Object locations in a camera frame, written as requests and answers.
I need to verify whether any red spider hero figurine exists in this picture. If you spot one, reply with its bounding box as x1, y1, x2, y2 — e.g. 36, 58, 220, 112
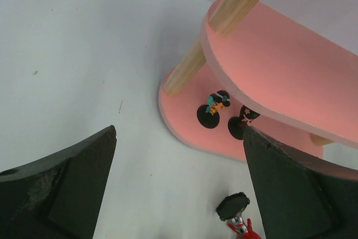
215, 192, 261, 239

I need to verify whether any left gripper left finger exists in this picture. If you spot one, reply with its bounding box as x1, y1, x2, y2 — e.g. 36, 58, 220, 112
1, 125, 116, 238

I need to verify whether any black-haired red dress figurine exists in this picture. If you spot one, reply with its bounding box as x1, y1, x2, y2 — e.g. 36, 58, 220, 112
228, 105, 260, 140

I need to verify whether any pink three-tier shelf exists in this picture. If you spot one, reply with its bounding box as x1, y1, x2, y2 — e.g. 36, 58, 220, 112
158, 0, 358, 182

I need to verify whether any teal-haired princess figurine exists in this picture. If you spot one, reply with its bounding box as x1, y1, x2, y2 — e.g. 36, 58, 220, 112
196, 90, 231, 129

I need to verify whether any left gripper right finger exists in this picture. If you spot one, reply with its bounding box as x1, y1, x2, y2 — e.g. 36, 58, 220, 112
243, 127, 357, 238

